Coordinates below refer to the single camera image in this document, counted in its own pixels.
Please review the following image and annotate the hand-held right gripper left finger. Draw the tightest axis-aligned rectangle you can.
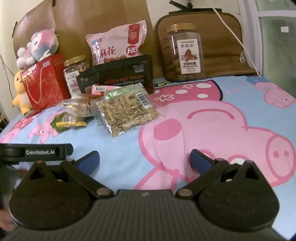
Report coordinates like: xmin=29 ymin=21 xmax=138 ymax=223
xmin=23 ymin=151 xmax=114 ymax=199

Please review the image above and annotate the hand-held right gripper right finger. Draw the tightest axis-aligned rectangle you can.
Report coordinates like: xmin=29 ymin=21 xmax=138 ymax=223
xmin=177 ymin=149 xmax=266 ymax=198

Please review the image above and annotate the clear nut bag yellow zip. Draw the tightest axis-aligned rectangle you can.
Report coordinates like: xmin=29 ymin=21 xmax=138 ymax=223
xmin=58 ymin=98 xmax=94 ymax=117

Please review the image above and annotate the clear bag of pale peanuts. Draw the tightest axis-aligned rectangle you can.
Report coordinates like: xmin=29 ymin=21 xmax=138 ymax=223
xmin=94 ymin=84 xmax=161 ymax=138

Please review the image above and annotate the black cardboard box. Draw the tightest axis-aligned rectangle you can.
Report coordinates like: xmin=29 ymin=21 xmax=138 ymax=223
xmin=76 ymin=54 xmax=155 ymax=95

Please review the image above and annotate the cartoon pig printed bedsheet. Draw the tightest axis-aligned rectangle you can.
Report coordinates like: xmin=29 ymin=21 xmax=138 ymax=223
xmin=0 ymin=75 xmax=296 ymax=239

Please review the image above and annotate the dark green yellow snack packet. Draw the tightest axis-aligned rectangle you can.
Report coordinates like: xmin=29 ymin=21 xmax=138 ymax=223
xmin=50 ymin=112 xmax=88 ymax=133

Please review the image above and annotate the yellow plush duck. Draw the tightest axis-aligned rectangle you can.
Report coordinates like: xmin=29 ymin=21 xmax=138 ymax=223
xmin=12 ymin=71 xmax=33 ymax=115

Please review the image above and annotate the small pink packet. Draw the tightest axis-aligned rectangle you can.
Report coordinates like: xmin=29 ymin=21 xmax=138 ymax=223
xmin=91 ymin=85 xmax=121 ymax=95

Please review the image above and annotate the red gift bag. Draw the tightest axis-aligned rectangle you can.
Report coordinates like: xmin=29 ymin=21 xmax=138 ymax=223
xmin=20 ymin=53 xmax=71 ymax=111

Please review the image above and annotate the glass nut jar gold lid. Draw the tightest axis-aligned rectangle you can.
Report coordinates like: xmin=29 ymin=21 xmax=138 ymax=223
xmin=63 ymin=55 xmax=89 ymax=97

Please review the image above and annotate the large plastic nut jar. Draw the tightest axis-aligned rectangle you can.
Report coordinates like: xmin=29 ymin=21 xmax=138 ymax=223
xmin=166 ymin=23 xmax=205 ymax=82

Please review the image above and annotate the pink plush toy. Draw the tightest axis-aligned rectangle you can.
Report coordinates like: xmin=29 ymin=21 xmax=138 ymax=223
xmin=17 ymin=28 xmax=59 ymax=69

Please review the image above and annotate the pink snack bag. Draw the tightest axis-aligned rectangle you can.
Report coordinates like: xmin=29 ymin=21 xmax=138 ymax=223
xmin=85 ymin=20 xmax=148 ymax=66

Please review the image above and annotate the brown seat cushion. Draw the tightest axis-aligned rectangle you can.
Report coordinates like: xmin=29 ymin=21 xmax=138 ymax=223
xmin=154 ymin=9 xmax=260 ymax=80

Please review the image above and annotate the frosted glass door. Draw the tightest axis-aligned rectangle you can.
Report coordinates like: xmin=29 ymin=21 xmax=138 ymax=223
xmin=238 ymin=0 xmax=296 ymax=81

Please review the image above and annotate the brown cardboard sheet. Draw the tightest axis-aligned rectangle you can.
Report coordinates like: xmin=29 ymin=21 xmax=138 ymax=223
xmin=13 ymin=0 xmax=162 ymax=79

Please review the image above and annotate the white cable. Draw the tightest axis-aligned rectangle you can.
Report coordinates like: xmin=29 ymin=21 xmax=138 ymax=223
xmin=207 ymin=0 xmax=262 ymax=76

